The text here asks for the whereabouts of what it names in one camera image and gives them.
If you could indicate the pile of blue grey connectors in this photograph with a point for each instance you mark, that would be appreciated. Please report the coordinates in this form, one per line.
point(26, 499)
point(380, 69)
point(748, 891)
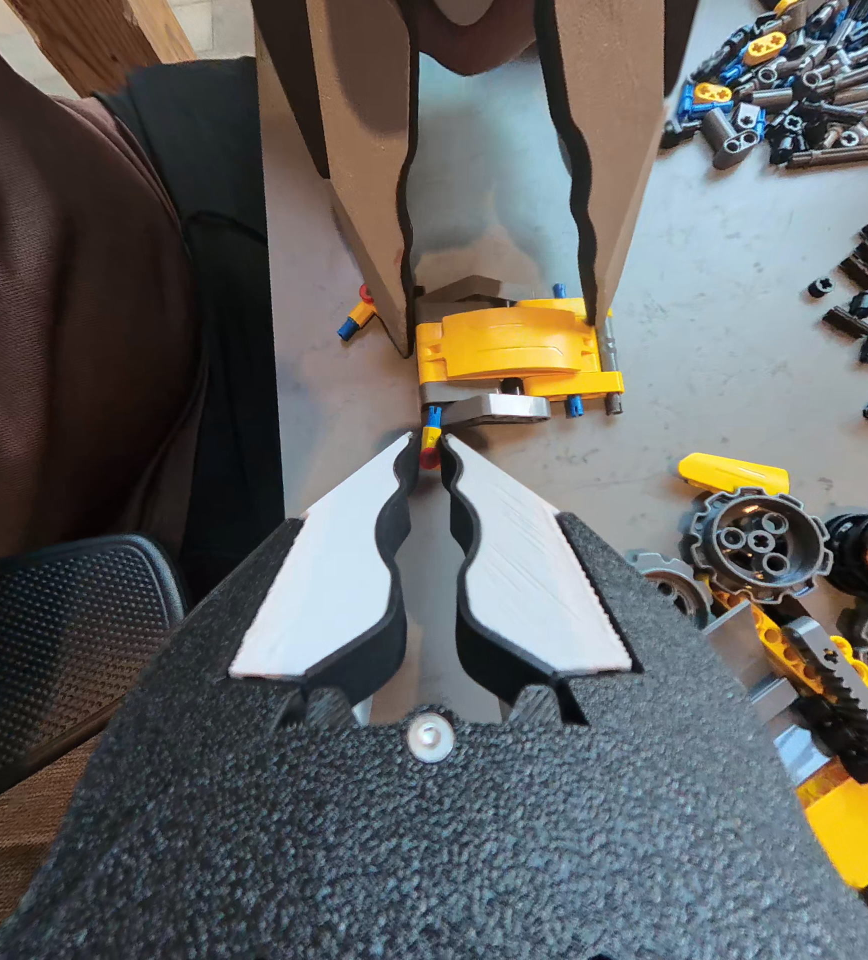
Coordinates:
point(794, 90)

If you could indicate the yellow grey brick chassis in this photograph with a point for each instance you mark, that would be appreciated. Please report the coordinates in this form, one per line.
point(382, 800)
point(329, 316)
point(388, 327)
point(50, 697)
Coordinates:
point(839, 780)

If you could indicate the small red pin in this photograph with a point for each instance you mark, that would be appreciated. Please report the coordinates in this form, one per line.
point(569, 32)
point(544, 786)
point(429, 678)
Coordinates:
point(427, 440)

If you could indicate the yellow curved panel piece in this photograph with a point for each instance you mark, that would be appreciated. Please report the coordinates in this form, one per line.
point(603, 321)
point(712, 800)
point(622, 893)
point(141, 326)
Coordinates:
point(734, 473)

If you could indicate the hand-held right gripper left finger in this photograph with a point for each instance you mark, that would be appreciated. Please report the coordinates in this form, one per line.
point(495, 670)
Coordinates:
point(322, 600)

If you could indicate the grey desk with wooden edge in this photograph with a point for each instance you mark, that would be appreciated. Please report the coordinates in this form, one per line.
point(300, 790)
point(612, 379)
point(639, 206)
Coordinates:
point(704, 375)

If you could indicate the yellow connector with blue pin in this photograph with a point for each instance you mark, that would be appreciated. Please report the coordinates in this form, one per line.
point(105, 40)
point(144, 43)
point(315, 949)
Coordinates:
point(433, 428)

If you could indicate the black mesh chair seat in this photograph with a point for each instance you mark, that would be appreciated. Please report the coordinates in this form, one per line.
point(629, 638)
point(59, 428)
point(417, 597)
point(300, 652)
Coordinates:
point(44, 660)

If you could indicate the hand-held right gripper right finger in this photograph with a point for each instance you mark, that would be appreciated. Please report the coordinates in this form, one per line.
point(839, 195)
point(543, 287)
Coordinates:
point(547, 600)

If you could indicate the yellow and grey brick assembly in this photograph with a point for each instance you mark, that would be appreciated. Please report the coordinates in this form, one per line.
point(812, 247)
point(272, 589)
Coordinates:
point(509, 345)

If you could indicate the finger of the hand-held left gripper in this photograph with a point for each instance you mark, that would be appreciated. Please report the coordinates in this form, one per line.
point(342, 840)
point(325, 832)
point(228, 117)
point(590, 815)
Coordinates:
point(359, 120)
point(622, 120)

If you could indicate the small grey wheel hub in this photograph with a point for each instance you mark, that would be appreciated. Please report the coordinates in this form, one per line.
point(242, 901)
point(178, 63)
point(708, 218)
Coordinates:
point(674, 588)

